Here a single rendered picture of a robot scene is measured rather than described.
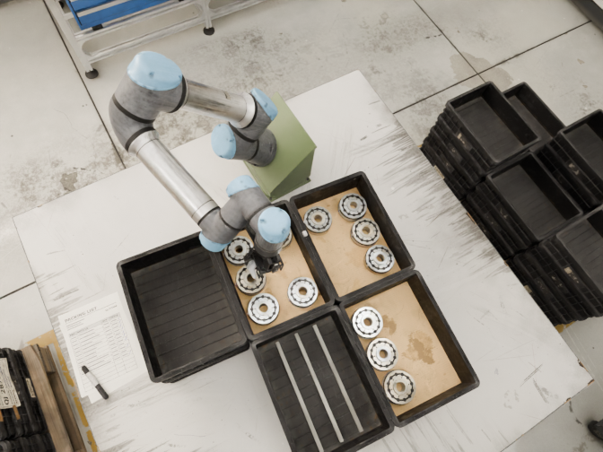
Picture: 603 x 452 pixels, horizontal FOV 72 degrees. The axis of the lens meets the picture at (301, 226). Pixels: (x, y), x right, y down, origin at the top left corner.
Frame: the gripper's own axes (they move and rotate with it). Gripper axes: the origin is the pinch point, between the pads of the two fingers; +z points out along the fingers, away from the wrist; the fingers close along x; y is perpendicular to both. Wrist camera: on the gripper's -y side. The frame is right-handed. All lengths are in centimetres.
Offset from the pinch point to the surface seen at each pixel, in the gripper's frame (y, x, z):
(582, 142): -9, 188, 26
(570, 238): 31, 148, 31
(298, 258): -0.5, 17.1, 14.8
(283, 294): 9.1, 7.2, 16.2
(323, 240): -3.2, 28.1, 13.3
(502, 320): 49, 82, 19
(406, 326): 36, 41, 12
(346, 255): 5.0, 33.5, 12.6
